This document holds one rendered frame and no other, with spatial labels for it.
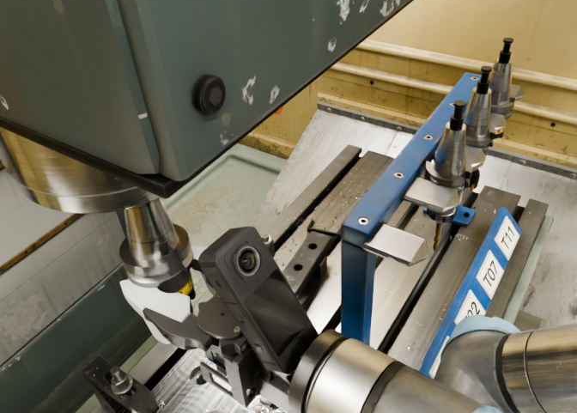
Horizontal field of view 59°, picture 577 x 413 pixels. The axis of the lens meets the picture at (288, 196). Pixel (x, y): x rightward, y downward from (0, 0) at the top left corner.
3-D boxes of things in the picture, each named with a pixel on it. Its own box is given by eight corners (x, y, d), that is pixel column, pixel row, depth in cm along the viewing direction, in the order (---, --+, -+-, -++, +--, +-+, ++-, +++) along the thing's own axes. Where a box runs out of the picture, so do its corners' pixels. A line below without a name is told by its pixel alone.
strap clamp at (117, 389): (176, 433, 78) (154, 380, 69) (160, 452, 76) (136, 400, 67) (118, 391, 84) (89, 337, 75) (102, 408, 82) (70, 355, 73)
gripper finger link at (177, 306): (114, 338, 49) (197, 367, 46) (97, 294, 46) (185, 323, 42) (135, 314, 51) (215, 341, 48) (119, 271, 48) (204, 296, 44)
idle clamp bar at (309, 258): (333, 259, 104) (333, 236, 100) (270, 361, 87) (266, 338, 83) (311, 252, 106) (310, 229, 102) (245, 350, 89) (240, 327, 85)
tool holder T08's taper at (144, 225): (159, 222, 49) (142, 163, 46) (188, 239, 47) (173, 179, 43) (119, 246, 47) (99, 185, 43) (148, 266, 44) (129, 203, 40)
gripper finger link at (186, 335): (135, 333, 44) (225, 364, 40) (130, 320, 43) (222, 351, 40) (167, 294, 47) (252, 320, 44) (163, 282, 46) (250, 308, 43)
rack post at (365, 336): (389, 367, 85) (403, 239, 66) (374, 393, 81) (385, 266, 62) (336, 341, 89) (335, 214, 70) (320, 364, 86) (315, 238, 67)
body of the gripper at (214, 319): (195, 377, 47) (302, 452, 40) (177, 312, 42) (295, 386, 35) (250, 323, 52) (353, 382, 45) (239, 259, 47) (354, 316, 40)
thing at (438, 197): (464, 195, 70) (465, 190, 69) (451, 217, 67) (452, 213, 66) (416, 179, 73) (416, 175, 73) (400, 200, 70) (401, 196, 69)
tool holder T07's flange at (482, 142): (463, 128, 84) (465, 115, 82) (499, 140, 81) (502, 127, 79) (443, 145, 81) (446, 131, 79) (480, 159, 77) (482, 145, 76)
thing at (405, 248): (434, 245, 63) (435, 239, 63) (417, 272, 60) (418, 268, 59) (382, 225, 66) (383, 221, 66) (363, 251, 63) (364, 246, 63)
